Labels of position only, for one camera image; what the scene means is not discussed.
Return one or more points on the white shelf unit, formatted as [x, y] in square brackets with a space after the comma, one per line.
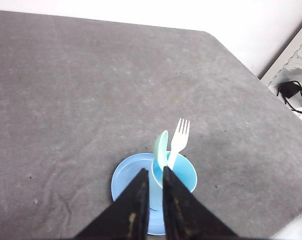
[287, 68]

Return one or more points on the light blue plastic cup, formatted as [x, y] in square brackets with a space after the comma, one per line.
[183, 169]

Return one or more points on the blue plastic plate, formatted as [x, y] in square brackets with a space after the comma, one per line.
[127, 180]

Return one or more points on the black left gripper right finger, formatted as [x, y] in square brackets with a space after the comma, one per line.
[185, 218]

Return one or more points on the mint green plastic spoon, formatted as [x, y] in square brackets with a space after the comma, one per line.
[160, 150]

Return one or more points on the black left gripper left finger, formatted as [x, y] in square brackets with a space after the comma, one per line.
[114, 224]

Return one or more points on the white plastic fork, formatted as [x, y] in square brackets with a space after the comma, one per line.
[179, 140]

